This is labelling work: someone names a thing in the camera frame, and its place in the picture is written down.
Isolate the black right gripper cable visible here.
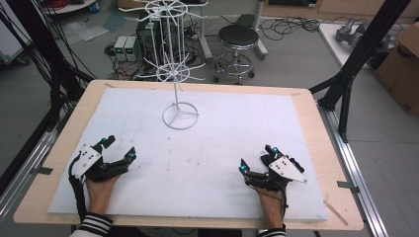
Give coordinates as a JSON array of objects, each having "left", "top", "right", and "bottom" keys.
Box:
[{"left": 247, "top": 179, "right": 291, "bottom": 220}]

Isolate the black round stool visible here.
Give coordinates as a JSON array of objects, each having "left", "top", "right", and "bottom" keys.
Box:
[{"left": 212, "top": 25, "right": 260, "bottom": 86}]

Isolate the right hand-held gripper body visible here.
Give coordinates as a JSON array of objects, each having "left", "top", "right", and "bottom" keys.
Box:
[{"left": 243, "top": 154, "right": 308, "bottom": 193}]

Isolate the bundle of black floor cables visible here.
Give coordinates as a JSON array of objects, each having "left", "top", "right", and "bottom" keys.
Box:
[{"left": 258, "top": 16, "right": 321, "bottom": 42}]

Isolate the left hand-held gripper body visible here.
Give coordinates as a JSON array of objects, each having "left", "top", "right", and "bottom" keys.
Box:
[{"left": 71, "top": 145, "right": 129, "bottom": 183}]

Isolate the person's left hand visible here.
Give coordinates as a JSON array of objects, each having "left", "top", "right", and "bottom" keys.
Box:
[{"left": 85, "top": 174, "right": 122, "bottom": 218}]

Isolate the brown cardboard box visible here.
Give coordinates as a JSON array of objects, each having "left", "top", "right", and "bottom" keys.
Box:
[{"left": 373, "top": 22, "right": 419, "bottom": 116}]

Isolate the black computer tower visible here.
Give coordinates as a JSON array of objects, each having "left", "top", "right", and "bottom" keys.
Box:
[{"left": 135, "top": 12, "right": 172, "bottom": 63}]

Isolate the striped sleeve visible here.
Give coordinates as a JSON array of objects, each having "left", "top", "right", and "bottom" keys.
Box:
[
  {"left": 257, "top": 224, "right": 287, "bottom": 237},
  {"left": 68, "top": 211, "right": 114, "bottom": 237}
]

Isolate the wooden stick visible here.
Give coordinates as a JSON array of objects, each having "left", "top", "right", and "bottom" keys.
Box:
[{"left": 322, "top": 198, "right": 349, "bottom": 227}]

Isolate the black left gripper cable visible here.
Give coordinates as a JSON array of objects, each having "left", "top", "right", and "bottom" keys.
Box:
[{"left": 67, "top": 151, "right": 89, "bottom": 223}]

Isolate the black metal frame strut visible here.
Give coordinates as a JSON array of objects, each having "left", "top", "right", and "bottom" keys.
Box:
[
  {"left": 0, "top": 0, "right": 97, "bottom": 139},
  {"left": 308, "top": 0, "right": 413, "bottom": 144}
]

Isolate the white wire display rack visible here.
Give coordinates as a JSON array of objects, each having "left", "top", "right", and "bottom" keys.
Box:
[{"left": 118, "top": 0, "right": 210, "bottom": 131}]

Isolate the aluminium rail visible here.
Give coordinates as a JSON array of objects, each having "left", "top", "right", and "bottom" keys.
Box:
[
  {"left": 0, "top": 108, "right": 72, "bottom": 225},
  {"left": 317, "top": 102, "right": 391, "bottom": 237}
]

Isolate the white foam mat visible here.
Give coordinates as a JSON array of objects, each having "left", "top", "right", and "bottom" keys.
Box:
[{"left": 47, "top": 87, "right": 329, "bottom": 222}]

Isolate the person's right hand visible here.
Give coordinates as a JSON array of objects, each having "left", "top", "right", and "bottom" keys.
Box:
[{"left": 253, "top": 186, "right": 287, "bottom": 230}]

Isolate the striped right sleeve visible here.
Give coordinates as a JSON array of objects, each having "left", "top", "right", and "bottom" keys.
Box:
[{"left": 257, "top": 224, "right": 287, "bottom": 237}]

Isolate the grey power supply unit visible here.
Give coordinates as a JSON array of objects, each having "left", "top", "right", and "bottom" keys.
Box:
[
  {"left": 114, "top": 35, "right": 128, "bottom": 62},
  {"left": 125, "top": 36, "right": 141, "bottom": 62}
]

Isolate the white table leg stand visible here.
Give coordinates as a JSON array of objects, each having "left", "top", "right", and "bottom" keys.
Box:
[{"left": 252, "top": 0, "right": 270, "bottom": 61}]

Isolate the striped left sleeve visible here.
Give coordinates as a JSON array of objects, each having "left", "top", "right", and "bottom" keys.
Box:
[{"left": 68, "top": 211, "right": 114, "bottom": 237}]

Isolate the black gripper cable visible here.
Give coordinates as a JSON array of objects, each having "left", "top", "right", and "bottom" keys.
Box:
[
  {"left": 67, "top": 151, "right": 89, "bottom": 223},
  {"left": 247, "top": 179, "right": 291, "bottom": 220}
]

